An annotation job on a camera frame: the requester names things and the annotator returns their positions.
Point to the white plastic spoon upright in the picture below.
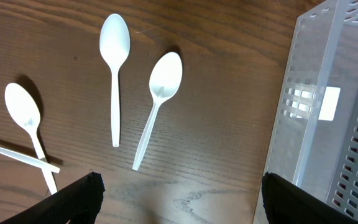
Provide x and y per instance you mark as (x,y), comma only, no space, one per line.
(114,46)

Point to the white plastic spoon horizontal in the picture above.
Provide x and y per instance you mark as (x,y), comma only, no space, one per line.
(29,160)

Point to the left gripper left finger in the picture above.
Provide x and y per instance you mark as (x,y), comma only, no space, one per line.
(79,202)

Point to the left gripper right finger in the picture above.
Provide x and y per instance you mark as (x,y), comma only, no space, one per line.
(286,203)

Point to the white plastic spoon tilted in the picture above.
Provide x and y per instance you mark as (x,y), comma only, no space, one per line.
(164,82)

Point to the clear plastic perforated basket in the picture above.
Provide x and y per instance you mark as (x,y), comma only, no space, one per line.
(314,141)

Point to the white plastic spoon left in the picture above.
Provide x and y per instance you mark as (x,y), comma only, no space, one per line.
(24,111)

